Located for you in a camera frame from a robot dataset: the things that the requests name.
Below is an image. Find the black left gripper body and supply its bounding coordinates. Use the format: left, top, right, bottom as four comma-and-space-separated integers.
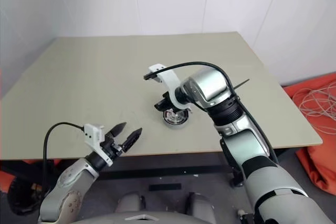
101, 133, 124, 162

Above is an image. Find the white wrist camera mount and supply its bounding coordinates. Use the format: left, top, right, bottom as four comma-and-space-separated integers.
83, 123, 114, 167
148, 63, 194, 111

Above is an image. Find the small black white device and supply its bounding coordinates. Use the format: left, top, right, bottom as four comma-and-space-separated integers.
237, 209, 254, 222

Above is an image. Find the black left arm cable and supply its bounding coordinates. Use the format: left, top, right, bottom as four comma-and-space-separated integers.
43, 122, 86, 196

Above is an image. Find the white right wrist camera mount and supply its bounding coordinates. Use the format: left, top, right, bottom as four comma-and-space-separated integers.
148, 63, 194, 111

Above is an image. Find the black cable tie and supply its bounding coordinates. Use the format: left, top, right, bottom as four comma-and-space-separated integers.
232, 78, 250, 90

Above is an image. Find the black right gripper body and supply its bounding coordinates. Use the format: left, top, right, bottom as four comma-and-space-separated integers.
160, 91, 177, 111

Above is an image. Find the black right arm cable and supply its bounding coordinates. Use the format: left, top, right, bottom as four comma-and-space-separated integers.
143, 61, 279, 166

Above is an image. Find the black floor tape strip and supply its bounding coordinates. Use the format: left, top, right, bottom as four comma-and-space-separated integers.
149, 183, 182, 192

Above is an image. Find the grey robot torso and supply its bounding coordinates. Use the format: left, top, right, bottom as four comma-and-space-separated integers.
78, 209, 260, 224

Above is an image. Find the black metal table frame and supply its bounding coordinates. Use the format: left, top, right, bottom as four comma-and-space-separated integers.
0, 147, 297, 188

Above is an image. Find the silver spoked wheel cover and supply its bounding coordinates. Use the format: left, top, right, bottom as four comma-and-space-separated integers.
162, 109, 190, 126

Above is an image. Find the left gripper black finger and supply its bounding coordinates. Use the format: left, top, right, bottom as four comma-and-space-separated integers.
122, 127, 143, 153
109, 122, 128, 138

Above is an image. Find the grey rounded robot leg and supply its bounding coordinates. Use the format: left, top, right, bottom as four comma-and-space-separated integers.
114, 193, 144, 213
187, 192, 220, 213

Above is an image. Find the white cable tangle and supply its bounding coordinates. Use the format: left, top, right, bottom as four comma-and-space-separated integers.
291, 81, 336, 141

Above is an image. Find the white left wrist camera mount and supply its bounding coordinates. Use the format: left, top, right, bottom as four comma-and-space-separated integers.
83, 123, 114, 167

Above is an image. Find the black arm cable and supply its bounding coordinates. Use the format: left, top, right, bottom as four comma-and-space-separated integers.
143, 61, 279, 166
43, 122, 86, 196

